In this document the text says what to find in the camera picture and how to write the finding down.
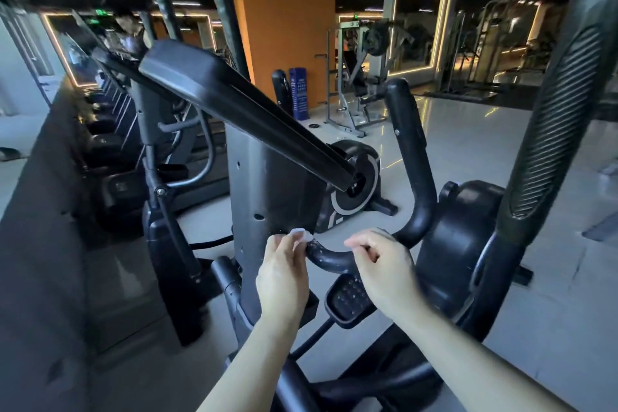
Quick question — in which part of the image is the row of black treadmills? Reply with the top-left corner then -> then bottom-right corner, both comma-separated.
71,47 -> 148,237

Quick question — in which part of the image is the black elliptical flywheel housing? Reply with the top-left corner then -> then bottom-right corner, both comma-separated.
414,179 -> 534,322

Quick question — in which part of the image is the wide lit-frame mirror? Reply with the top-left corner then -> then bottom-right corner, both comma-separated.
41,11 -> 113,89

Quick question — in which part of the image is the black elliptical console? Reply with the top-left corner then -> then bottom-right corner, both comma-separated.
138,39 -> 358,193

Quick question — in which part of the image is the grey plate-loaded weight machine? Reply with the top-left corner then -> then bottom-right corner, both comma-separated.
324,20 -> 415,138

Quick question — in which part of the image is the person's left forearm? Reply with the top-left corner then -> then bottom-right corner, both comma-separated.
197,316 -> 302,412

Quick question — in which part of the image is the person's right forearm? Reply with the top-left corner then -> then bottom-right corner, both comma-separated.
386,300 -> 578,412

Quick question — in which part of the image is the person's left hand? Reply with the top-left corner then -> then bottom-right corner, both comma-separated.
255,232 -> 311,326

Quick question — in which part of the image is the tall lit-frame mirror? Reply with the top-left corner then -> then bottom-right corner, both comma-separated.
388,0 -> 452,78

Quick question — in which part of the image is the black curved handlebar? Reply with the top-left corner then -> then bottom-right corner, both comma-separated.
306,78 -> 438,275

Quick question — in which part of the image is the grey elliptical mast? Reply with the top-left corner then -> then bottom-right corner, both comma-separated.
224,124 -> 320,326

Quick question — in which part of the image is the person's right hand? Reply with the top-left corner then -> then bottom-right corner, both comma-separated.
343,228 -> 427,324

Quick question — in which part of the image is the grey cable machine frame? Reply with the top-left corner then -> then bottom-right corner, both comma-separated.
442,0 -> 544,99

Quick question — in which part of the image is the black exercise bike white ring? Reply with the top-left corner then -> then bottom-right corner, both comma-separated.
316,138 -> 399,235

